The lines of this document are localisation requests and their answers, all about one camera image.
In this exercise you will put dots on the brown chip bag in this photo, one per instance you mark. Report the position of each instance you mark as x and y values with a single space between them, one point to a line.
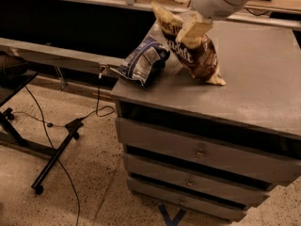
202 61

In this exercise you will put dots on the blue chip bag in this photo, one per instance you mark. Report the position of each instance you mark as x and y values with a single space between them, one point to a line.
145 62

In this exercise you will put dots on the top grey drawer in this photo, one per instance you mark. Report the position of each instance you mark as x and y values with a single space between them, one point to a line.
250 163

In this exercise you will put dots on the grey drawer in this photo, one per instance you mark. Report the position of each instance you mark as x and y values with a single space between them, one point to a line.
185 200
195 182
250 163

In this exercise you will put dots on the grey drawer cabinet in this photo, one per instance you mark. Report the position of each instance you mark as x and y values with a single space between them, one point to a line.
259 108

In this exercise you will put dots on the middle grey drawer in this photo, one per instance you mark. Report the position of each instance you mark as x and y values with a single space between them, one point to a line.
195 182

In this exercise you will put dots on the bottom grey drawer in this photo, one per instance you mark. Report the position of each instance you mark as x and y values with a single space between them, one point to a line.
185 200

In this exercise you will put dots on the grey long bench rail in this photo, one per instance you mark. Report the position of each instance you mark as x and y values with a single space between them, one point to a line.
58 57

